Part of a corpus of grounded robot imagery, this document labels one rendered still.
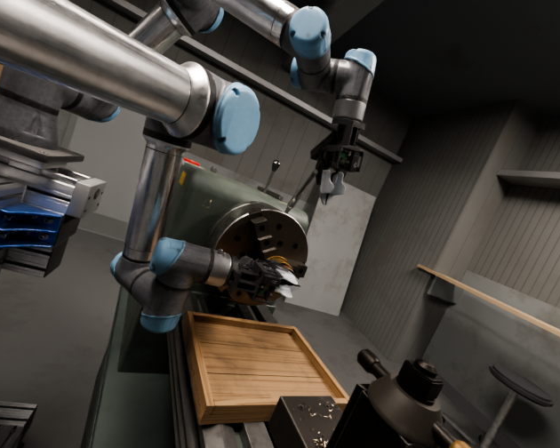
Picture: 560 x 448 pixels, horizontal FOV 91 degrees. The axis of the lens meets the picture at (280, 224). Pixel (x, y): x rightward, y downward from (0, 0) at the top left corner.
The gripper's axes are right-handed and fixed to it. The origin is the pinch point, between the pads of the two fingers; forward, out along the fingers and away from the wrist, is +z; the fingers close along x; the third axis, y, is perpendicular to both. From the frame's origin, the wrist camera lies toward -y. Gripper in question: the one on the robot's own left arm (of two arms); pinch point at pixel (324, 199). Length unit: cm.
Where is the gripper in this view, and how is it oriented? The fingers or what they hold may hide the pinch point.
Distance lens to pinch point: 75.8
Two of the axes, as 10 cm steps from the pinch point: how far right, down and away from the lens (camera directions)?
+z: -1.9, 9.6, 2.1
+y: 4.1, 2.7, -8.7
